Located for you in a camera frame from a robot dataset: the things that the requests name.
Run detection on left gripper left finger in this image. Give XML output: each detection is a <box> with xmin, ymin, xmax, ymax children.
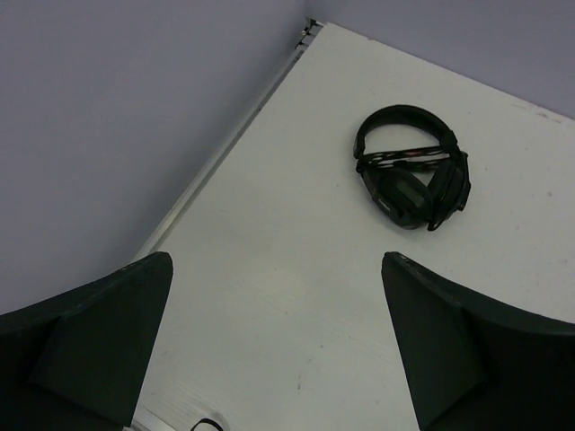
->
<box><xmin>1</xmin><ymin>251</ymin><xmax>173</xmax><ymax>430</ymax></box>

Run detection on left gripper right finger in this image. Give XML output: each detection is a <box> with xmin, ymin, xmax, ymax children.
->
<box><xmin>382</xmin><ymin>252</ymin><xmax>574</xmax><ymax>430</ymax></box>

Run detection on black headphones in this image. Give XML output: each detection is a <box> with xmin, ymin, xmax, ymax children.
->
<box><xmin>353</xmin><ymin>104</ymin><xmax>472</xmax><ymax>232</ymax></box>

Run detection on aluminium table rail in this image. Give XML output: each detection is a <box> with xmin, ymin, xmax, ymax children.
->
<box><xmin>132</xmin><ymin>18</ymin><xmax>324</xmax><ymax>261</ymax></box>

